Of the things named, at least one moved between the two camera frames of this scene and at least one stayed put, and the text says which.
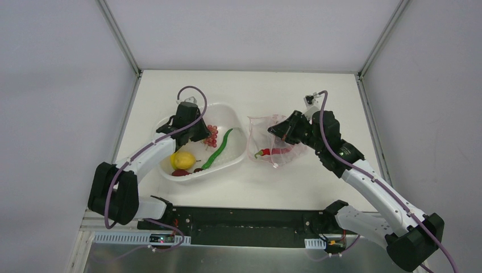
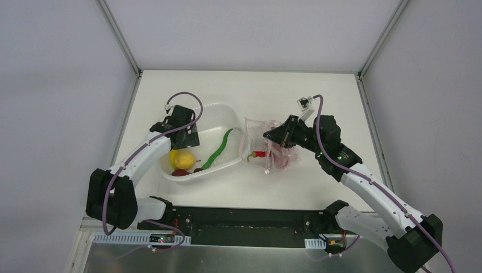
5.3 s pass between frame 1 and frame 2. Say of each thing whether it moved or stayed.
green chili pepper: stayed
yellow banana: stayed
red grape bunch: moved
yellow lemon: stayed
